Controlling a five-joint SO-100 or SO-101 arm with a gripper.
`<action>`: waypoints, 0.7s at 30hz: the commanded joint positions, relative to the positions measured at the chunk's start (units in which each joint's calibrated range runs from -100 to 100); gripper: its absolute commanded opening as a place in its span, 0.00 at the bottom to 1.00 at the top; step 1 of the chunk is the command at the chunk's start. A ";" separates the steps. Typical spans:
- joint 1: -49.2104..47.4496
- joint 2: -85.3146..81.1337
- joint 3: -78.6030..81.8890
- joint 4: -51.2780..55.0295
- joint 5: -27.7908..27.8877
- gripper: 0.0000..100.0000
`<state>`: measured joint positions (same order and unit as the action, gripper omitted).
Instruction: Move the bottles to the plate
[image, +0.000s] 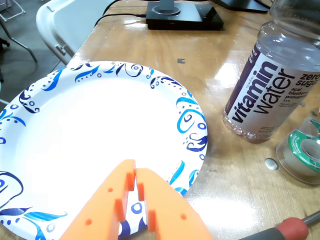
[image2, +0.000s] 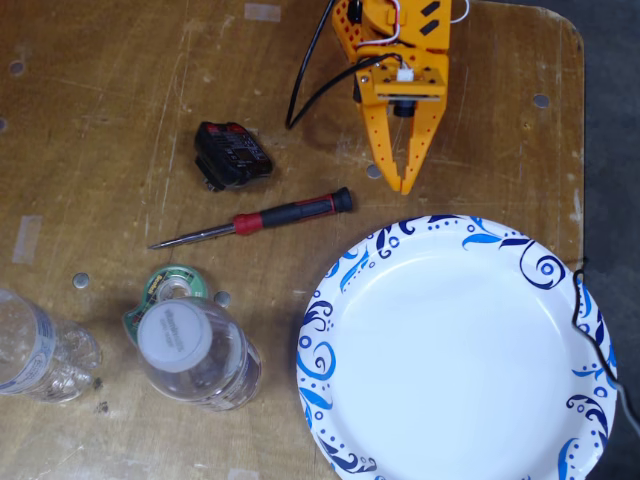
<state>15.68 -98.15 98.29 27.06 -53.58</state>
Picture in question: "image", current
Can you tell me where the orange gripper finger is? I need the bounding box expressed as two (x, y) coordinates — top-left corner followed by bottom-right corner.
(59, 159), (136, 240)
(135, 167), (214, 240)

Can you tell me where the red black screwdriver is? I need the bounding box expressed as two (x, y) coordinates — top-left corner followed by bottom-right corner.
(239, 209), (320, 240)

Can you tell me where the green tape dispenser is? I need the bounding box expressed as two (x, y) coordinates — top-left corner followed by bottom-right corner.
(275, 116), (320, 186)

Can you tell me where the white folding chair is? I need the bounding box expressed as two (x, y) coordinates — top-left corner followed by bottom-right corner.
(35, 0), (114, 67)

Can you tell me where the black base grey stand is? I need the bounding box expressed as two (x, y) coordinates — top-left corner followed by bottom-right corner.
(145, 0), (224, 31)

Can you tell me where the black cable with plug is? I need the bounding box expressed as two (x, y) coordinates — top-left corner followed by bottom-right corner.
(94, 12), (148, 28)

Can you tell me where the thin black cable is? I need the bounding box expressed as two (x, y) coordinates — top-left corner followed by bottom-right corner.
(101, 0), (120, 15)

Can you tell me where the round metal disc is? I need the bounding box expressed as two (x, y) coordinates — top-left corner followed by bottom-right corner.
(264, 157), (280, 171)

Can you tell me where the blue floral paper plate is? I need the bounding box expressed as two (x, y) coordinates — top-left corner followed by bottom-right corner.
(0, 60), (209, 240)

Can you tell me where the vitamin water bottle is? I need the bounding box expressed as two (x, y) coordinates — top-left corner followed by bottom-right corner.
(221, 19), (320, 145)

